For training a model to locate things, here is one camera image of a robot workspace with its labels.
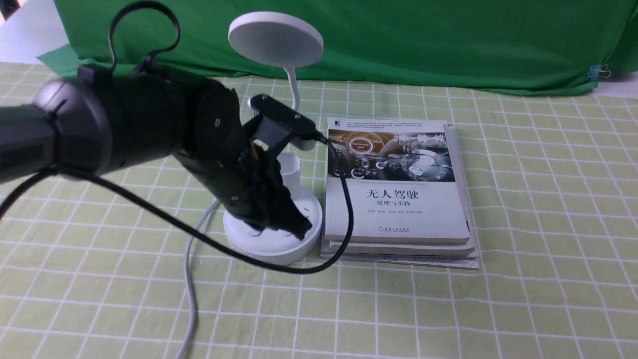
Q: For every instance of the white desk lamp with base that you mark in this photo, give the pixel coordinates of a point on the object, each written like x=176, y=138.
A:
x=279, y=40

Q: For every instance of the green checkered tablecloth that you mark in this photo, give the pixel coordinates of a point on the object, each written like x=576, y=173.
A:
x=553, y=186

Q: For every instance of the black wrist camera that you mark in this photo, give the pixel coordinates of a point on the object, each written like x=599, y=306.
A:
x=277, y=125

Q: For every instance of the blue binder clip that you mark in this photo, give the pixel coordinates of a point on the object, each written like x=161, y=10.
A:
x=597, y=72

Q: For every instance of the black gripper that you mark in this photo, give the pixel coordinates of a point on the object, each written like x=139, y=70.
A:
x=246, y=179

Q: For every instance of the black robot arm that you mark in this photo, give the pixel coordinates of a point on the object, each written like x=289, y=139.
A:
x=100, y=123

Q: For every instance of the green backdrop cloth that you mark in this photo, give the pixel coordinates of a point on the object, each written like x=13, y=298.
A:
x=514, y=47

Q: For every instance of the white autonomous driving book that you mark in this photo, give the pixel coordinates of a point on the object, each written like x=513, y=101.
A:
x=398, y=209

